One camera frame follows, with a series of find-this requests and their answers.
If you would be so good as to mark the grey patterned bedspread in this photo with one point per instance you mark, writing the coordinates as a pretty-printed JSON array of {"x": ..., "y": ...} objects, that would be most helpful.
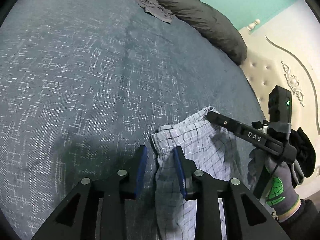
[{"x": 75, "y": 80}]

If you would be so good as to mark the person's right hand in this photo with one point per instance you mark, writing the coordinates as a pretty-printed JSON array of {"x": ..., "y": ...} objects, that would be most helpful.
[{"x": 280, "y": 187}]

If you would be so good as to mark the person's right forearm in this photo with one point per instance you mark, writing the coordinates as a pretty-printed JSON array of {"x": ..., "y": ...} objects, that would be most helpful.
[{"x": 305, "y": 220}]

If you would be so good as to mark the crumpled blue-grey garment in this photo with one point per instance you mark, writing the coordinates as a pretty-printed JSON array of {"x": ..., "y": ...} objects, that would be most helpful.
[{"x": 142, "y": 1}]

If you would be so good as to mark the cream tufted headboard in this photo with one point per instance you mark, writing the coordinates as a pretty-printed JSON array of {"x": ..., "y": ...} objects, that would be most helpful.
[{"x": 270, "y": 62}]

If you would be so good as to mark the dark grey flat garment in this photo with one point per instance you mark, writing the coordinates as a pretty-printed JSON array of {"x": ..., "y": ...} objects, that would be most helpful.
[{"x": 162, "y": 15}]

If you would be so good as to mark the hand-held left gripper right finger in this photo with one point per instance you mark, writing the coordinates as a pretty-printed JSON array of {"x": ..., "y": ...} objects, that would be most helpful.
[{"x": 178, "y": 172}]

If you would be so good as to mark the dark grey rolled duvet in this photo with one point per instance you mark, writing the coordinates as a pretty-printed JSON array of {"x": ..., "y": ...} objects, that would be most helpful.
[{"x": 200, "y": 15}]

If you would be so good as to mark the light plaid shorts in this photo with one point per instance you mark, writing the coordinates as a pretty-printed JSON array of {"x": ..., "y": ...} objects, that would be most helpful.
[{"x": 200, "y": 140}]

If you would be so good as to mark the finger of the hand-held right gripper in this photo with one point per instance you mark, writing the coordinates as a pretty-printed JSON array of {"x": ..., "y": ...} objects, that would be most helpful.
[{"x": 222, "y": 121}]

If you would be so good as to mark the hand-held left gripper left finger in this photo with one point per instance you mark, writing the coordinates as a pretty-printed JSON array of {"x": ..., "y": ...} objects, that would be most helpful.
[{"x": 141, "y": 170}]

